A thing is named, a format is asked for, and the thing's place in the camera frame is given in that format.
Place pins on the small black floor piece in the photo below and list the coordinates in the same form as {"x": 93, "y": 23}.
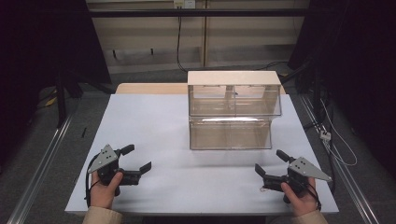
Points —
{"x": 83, "y": 132}

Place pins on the white power strip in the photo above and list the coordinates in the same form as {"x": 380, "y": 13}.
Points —
{"x": 325, "y": 135}

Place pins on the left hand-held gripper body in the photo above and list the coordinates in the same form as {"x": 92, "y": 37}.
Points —
{"x": 107, "y": 168}

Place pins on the white table cover sheet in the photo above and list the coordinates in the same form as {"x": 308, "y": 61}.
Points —
{"x": 155, "y": 130}

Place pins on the black horizontal bar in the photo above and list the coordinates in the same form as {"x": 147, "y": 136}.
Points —
{"x": 155, "y": 12}

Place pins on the white wall outlet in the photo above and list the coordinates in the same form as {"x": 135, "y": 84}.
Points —
{"x": 184, "y": 3}

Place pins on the clear acrylic drawer cabinet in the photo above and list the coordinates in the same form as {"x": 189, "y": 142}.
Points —
{"x": 232, "y": 109}

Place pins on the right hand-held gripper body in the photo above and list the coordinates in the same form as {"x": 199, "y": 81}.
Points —
{"x": 299, "y": 174}

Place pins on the person's right hand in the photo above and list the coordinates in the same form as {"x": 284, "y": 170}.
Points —
{"x": 300, "y": 202}

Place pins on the aluminium floor rail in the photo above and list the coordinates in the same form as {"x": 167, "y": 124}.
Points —
{"x": 40, "y": 171}
{"x": 351, "y": 186}

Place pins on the black metal stand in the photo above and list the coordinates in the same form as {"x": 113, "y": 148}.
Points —
{"x": 61, "y": 102}

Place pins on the person's left hand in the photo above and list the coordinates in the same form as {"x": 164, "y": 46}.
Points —
{"x": 104, "y": 193}

